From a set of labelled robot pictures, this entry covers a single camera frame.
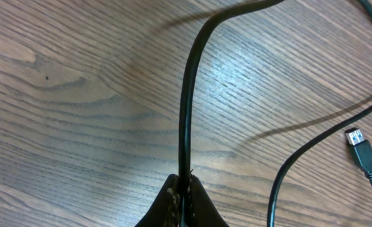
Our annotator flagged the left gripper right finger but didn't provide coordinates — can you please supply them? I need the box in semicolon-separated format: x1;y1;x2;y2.
187;175;229;227

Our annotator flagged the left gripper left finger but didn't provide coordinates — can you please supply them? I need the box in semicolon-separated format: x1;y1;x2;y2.
136;174;179;227

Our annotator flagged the thick black usb cable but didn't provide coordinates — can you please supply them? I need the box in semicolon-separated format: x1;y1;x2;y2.
177;0;372;227

